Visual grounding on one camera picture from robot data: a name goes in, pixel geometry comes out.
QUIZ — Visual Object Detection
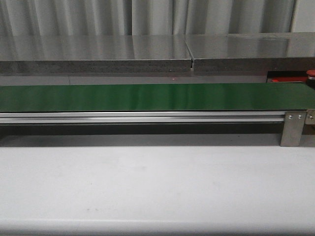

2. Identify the green conveyor belt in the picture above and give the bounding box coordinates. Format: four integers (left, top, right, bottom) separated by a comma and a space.
0, 83, 315, 113

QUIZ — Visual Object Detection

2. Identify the red plastic tray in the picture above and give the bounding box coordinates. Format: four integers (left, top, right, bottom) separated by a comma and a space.
271, 76, 308, 83

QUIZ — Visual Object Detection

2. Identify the steel conveyor end plate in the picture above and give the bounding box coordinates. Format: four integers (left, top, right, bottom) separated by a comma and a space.
303, 109, 315, 135

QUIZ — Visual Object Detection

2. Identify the grey stone counter left slab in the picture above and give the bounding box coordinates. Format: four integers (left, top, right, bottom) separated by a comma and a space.
0, 35, 191, 75

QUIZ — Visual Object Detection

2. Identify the grey pleated curtain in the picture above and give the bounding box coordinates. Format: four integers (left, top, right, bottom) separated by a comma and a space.
0, 0, 295, 36

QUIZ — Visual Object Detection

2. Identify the steel conveyor support bracket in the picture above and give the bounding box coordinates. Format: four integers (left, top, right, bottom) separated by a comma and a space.
280, 111, 306, 147

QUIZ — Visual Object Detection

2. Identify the aluminium conveyor side rail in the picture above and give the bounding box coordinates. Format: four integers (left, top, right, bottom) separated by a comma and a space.
0, 111, 285, 125

